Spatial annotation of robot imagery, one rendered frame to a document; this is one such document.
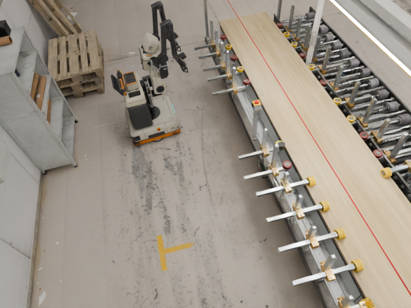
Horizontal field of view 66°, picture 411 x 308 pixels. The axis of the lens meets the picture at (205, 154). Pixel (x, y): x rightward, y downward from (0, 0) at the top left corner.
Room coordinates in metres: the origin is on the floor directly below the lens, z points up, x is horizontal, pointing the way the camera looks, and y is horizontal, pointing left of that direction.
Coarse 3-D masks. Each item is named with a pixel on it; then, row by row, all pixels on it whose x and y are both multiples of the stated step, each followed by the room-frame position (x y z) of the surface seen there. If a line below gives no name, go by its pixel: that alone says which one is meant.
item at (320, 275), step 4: (352, 264) 0.67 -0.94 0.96; (336, 268) 0.66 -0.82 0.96; (340, 268) 0.66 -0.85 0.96; (344, 268) 0.65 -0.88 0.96; (348, 268) 0.65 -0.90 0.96; (352, 268) 0.65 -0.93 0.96; (324, 272) 0.65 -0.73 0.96; (336, 272) 0.63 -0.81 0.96; (340, 272) 0.63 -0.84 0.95; (308, 276) 0.63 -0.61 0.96; (312, 276) 0.63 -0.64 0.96; (316, 276) 0.62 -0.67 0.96; (320, 276) 0.62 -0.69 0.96; (324, 276) 0.62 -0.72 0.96; (296, 280) 0.61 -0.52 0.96; (300, 280) 0.61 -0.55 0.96; (304, 280) 0.61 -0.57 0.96; (308, 280) 0.60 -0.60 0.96; (312, 280) 0.60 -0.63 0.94; (292, 284) 0.59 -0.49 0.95; (296, 284) 0.59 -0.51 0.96
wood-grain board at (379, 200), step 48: (240, 48) 3.54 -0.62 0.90; (288, 48) 3.41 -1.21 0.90; (288, 96) 2.54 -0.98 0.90; (288, 144) 1.87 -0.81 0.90; (336, 144) 1.80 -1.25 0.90; (336, 192) 1.29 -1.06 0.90; (384, 192) 1.23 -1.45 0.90; (336, 240) 0.88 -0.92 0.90; (384, 240) 0.84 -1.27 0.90; (384, 288) 0.50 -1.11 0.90
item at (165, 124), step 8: (160, 104) 3.36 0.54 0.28; (168, 104) 3.34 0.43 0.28; (128, 112) 3.28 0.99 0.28; (160, 112) 3.20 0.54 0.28; (168, 112) 3.18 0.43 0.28; (128, 120) 3.13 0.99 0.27; (152, 120) 3.06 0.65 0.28; (160, 120) 3.05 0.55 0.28; (168, 120) 3.03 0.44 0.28; (176, 120) 3.02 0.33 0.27; (144, 128) 2.94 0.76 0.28; (152, 128) 2.93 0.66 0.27; (160, 128) 2.93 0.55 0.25; (168, 128) 2.95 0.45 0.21; (176, 128) 2.97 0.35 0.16; (136, 136) 2.88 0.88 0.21; (144, 136) 2.88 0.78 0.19; (152, 136) 2.90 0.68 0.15; (160, 136) 2.92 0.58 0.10; (136, 144) 2.84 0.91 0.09
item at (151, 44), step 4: (144, 36) 3.33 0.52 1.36; (148, 36) 3.27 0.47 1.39; (152, 36) 3.31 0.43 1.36; (144, 40) 3.27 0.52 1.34; (148, 40) 3.20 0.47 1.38; (152, 40) 3.20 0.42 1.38; (156, 40) 3.25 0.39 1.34; (144, 44) 3.22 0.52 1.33; (148, 44) 3.17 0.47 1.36; (152, 44) 3.17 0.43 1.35; (156, 44) 3.18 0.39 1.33; (144, 48) 3.17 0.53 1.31; (148, 48) 3.15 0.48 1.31; (152, 48) 3.16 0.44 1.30; (156, 48) 3.17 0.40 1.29; (148, 52) 3.16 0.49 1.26; (152, 52) 3.16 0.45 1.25; (156, 52) 3.17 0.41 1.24
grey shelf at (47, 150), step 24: (0, 48) 3.12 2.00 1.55; (24, 48) 3.52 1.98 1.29; (0, 72) 2.69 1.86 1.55; (24, 72) 3.08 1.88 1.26; (48, 72) 3.54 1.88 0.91; (0, 96) 2.63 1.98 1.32; (24, 96) 2.66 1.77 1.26; (48, 96) 3.10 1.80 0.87; (0, 120) 2.63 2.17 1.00; (24, 120) 2.63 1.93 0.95; (72, 120) 3.42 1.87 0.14; (24, 144) 2.61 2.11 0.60; (48, 144) 2.64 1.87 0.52; (72, 144) 2.95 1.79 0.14; (48, 168) 2.61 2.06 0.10
